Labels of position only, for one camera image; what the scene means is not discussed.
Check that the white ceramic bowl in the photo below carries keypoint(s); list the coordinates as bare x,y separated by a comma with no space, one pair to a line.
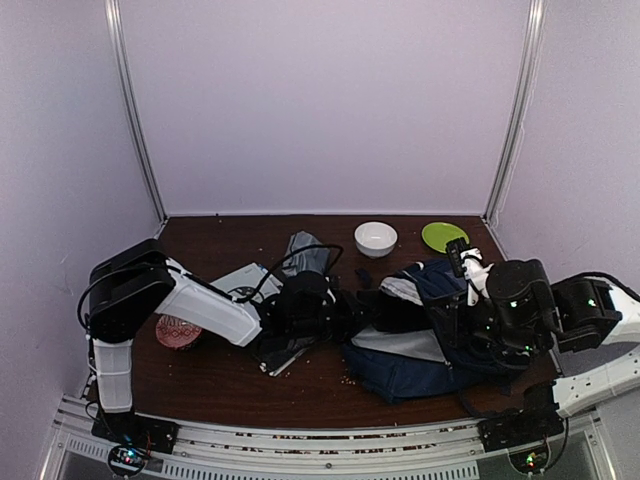
375,239

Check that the grey zip pouch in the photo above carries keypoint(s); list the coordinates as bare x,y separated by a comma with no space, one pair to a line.
305,255

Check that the black leather case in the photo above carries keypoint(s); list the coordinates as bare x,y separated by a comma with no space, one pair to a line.
391,314

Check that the navy blue student backpack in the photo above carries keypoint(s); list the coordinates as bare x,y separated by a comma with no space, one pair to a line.
419,364

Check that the left aluminium frame post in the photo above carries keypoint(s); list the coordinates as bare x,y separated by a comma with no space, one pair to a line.
117,37

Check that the red patterned bowl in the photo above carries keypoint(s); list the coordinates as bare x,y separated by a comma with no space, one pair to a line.
177,334

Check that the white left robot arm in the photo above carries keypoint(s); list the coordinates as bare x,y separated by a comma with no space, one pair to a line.
125,290

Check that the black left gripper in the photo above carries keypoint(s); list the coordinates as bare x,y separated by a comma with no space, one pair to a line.
355,319

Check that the aluminium frame post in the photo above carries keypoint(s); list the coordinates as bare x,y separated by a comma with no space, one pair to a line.
117,37
524,87

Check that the right aluminium frame post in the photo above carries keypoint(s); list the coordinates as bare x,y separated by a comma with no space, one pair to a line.
524,87

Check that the black notebook under books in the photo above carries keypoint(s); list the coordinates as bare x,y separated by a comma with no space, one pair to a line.
273,360

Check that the front metal rail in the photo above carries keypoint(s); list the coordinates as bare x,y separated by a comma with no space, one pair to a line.
445,450

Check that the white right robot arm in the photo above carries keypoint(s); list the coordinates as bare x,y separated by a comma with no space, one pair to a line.
513,308

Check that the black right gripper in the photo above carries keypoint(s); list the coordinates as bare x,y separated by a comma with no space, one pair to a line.
458,328

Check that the green plate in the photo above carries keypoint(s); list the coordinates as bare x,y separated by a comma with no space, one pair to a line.
436,235

